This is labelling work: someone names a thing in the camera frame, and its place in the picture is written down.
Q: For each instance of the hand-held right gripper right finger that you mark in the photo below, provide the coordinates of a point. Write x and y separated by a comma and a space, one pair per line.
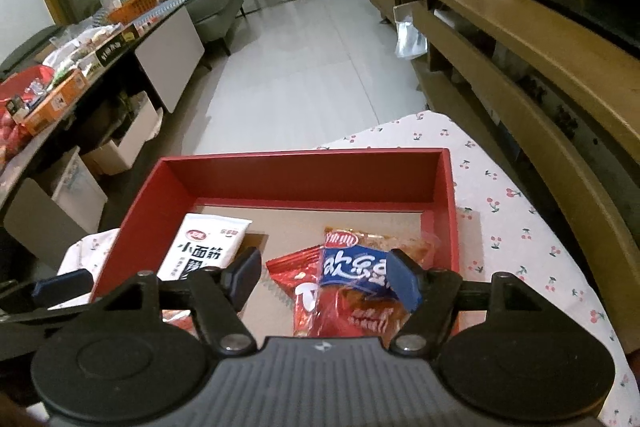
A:
405, 279

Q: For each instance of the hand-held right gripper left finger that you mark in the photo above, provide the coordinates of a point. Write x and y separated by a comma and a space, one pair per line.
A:
245, 274

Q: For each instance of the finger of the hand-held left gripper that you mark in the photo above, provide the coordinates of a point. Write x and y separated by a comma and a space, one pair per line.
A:
62, 284
50, 309

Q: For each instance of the small red snack packet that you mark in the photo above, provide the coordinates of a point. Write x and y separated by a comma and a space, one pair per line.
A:
290, 277

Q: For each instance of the white spicy snack packet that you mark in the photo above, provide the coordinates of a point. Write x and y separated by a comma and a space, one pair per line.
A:
200, 242

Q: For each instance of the orange packet with blue label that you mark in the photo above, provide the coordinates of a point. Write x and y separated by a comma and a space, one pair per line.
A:
350, 267

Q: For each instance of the red cardboard box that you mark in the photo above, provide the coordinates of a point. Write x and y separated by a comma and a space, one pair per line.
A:
300, 177

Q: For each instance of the white storage box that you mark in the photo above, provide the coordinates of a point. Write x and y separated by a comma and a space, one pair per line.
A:
82, 192
135, 132

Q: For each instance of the orange cardboard box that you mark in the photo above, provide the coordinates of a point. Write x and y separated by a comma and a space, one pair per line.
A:
55, 102

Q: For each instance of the red plastic bag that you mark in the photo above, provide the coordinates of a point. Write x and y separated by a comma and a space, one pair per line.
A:
20, 87

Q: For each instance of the dark coffee table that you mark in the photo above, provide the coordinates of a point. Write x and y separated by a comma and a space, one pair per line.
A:
165, 52

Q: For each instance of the black printed box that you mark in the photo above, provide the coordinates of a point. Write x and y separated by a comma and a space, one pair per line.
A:
112, 49

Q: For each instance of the clear plastic bag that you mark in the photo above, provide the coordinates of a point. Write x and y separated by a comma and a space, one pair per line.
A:
410, 32

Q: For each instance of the wooden television cabinet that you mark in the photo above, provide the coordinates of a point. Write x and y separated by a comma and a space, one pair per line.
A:
550, 57

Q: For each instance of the grey sofa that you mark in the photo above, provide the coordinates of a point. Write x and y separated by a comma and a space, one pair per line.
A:
215, 7

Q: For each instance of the orange basket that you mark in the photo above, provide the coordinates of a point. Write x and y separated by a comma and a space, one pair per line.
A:
132, 7

